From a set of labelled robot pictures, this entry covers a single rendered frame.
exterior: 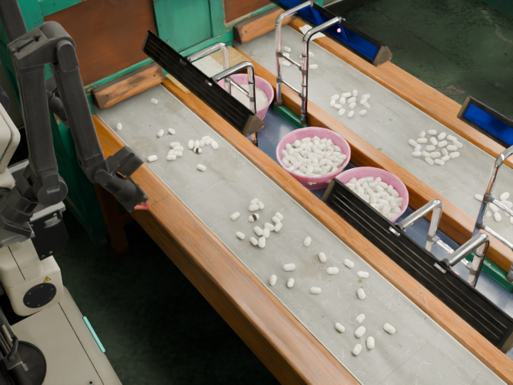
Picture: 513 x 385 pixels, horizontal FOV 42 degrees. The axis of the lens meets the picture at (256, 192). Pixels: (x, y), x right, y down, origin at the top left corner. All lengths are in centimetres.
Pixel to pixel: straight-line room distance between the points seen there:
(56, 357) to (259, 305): 90
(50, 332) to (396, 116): 154
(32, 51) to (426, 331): 128
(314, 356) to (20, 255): 90
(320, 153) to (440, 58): 198
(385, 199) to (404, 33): 231
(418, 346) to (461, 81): 242
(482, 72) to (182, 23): 208
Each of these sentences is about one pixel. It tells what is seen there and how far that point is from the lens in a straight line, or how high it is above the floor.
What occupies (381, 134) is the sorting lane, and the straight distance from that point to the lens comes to 255.
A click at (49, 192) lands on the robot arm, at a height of 124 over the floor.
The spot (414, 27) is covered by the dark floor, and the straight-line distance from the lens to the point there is 456.
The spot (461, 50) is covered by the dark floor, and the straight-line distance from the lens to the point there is 441.
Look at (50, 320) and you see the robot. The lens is 269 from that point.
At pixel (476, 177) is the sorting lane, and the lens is 245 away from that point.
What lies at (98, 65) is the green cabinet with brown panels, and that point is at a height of 94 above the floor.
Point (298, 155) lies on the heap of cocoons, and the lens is 244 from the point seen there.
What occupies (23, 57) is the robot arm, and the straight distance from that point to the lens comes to 151.
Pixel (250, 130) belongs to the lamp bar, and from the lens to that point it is 206.
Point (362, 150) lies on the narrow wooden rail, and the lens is 244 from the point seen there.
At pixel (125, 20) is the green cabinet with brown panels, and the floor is 107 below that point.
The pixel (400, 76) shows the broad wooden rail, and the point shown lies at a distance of 281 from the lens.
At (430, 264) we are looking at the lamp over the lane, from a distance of 169.
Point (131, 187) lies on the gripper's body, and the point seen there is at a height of 111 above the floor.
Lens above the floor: 240
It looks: 46 degrees down
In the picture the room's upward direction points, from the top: 3 degrees counter-clockwise
